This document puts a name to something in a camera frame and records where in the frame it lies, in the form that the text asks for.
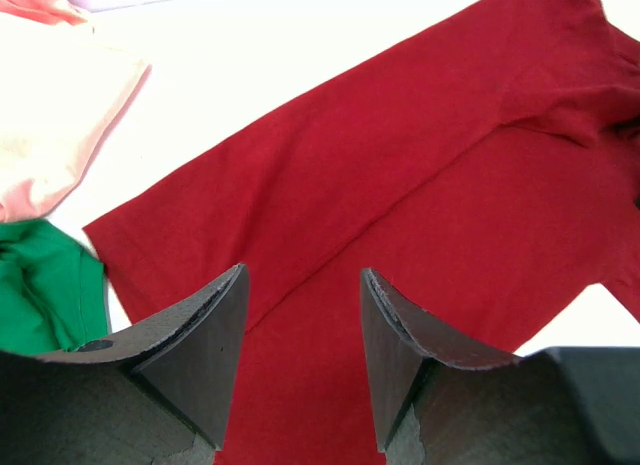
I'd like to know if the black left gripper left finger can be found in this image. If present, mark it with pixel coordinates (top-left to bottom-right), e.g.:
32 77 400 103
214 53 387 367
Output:
1 264 249 464

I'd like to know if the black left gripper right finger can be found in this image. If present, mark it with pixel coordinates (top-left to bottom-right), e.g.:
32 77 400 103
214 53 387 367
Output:
361 268 639 464

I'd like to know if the red t-shirt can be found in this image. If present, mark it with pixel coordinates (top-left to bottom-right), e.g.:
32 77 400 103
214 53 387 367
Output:
85 0 639 464

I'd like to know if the green t-shirt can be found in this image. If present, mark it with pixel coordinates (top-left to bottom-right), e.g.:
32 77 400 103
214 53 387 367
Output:
1 219 109 355

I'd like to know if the pink t-shirt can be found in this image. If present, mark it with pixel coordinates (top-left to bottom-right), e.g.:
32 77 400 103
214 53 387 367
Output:
1 0 149 222

